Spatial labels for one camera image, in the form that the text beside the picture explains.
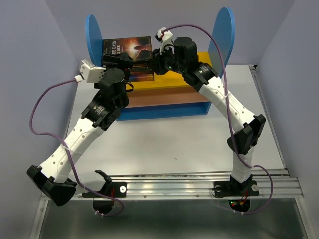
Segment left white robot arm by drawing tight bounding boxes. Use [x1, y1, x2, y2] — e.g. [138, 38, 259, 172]
[27, 52, 134, 206]

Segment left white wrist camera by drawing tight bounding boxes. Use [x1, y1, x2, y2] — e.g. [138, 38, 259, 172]
[74, 60, 106, 83]

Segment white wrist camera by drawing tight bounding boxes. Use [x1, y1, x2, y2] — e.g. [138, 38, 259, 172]
[155, 27, 173, 55]
[74, 60, 106, 83]

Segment Jane Eyre blue book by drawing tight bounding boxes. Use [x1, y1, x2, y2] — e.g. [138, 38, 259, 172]
[129, 74, 154, 82]

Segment Edward Rulane brown book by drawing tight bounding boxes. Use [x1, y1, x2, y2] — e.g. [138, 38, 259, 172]
[131, 63, 153, 74]

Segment blue and yellow wooden bookshelf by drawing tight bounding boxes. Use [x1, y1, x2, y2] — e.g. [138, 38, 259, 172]
[85, 7, 235, 121]

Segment dark Days to See book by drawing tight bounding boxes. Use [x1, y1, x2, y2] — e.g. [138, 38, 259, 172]
[103, 36, 152, 63]

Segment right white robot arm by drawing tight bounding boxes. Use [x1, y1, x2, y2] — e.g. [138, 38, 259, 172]
[151, 37, 266, 194]

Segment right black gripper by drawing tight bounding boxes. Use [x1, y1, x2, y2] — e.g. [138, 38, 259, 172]
[145, 43, 186, 76]

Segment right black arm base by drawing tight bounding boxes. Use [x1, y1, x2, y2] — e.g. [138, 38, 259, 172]
[211, 180, 260, 214]

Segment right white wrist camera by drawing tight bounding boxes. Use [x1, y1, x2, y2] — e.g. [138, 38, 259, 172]
[155, 27, 173, 55]

